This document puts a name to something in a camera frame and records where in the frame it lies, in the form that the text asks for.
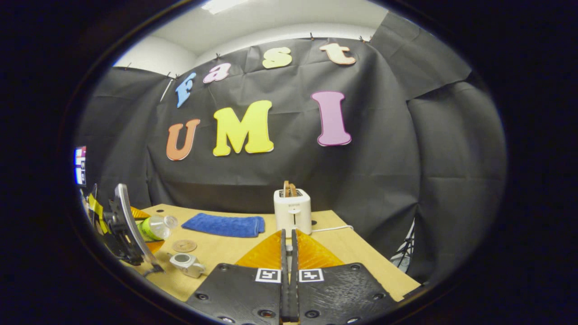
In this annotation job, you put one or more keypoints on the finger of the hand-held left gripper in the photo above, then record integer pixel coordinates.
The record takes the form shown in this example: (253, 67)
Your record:
(139, 213)
(126, 230)

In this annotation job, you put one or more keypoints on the ceiling light panel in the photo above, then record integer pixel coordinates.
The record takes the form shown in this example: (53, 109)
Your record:
(221, 5)

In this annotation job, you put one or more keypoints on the computer monitor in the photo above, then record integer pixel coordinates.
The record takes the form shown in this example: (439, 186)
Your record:
(80, 164)

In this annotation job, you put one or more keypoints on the bread slice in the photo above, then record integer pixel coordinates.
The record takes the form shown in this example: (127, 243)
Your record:
(289, 189)

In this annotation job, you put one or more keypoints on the round wooden coaster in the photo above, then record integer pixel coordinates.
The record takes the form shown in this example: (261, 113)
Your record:
(184, 246)

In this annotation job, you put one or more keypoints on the white teacup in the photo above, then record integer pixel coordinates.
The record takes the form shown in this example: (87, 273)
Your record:
(186, 262)

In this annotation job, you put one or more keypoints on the green label water bottle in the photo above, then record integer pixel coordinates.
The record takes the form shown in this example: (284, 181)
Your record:
(156, 228)

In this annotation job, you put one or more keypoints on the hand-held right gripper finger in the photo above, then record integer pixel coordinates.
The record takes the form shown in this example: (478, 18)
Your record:
(294, 293)
(284, 293)

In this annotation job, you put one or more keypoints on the black metal stand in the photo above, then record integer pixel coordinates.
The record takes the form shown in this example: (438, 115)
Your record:
(405, 250)

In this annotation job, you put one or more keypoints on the blue towel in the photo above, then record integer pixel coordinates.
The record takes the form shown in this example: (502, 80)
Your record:
(223, 225)

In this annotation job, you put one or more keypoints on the white toaster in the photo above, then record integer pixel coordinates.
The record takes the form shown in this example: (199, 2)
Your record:
(292, 210)

